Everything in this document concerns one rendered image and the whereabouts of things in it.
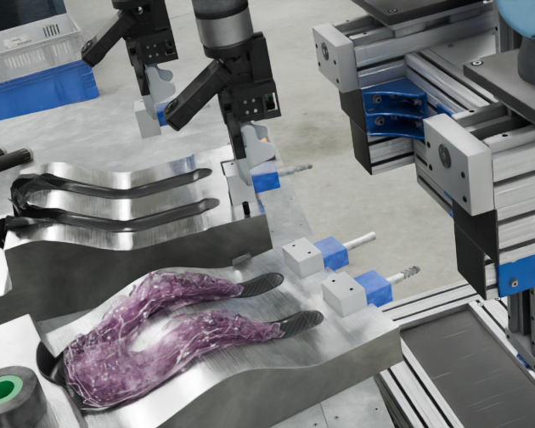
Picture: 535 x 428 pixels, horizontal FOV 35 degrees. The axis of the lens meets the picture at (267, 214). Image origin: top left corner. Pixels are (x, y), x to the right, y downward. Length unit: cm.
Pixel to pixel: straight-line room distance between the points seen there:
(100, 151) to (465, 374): 92
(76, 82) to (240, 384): 356
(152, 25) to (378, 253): 145
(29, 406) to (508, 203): 64
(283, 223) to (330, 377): 42
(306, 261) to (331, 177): 206
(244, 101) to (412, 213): 175
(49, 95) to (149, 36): 299
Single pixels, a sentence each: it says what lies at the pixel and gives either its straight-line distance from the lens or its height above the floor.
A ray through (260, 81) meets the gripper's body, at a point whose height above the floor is 107.
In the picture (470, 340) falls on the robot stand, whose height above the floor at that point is 21.
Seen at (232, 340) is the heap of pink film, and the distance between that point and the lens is 100.
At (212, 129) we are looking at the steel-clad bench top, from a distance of 177.
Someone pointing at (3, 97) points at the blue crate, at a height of 14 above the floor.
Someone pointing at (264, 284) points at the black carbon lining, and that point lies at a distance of 116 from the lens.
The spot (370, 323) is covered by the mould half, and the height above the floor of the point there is 86.
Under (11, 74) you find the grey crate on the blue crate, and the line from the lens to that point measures 439.
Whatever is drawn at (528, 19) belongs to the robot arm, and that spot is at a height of 118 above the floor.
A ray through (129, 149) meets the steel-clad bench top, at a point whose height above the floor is 80.
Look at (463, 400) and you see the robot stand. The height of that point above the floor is 21.
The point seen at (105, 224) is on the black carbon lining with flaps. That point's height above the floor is 89.
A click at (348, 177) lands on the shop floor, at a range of 318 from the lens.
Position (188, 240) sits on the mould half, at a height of 88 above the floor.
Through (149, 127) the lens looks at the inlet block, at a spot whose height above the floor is 92.
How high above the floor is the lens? 150
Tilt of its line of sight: 30 degrees down
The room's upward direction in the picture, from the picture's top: 12 degrees counter-clockwise
